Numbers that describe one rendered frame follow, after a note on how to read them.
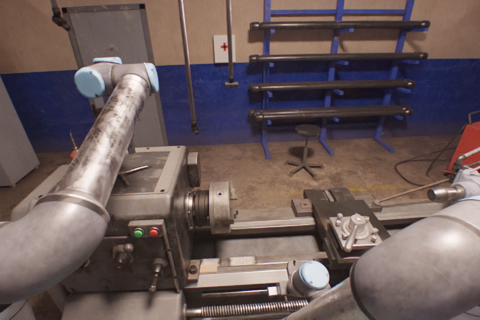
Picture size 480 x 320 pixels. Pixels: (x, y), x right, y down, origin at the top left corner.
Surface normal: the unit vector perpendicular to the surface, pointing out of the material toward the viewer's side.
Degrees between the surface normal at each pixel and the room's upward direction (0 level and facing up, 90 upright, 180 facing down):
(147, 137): 90
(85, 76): 90
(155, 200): 45
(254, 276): 36
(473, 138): 90
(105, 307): 32
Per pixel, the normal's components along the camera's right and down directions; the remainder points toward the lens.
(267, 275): 0.01, -0.42
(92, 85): -0.03, 0.49
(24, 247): 0.37, -0.35
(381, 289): -0.79, -0.16
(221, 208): 0.03, -0.16
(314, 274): 0.11, -0.68
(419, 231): -0.52, -0.84
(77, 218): 0.73, -0.40
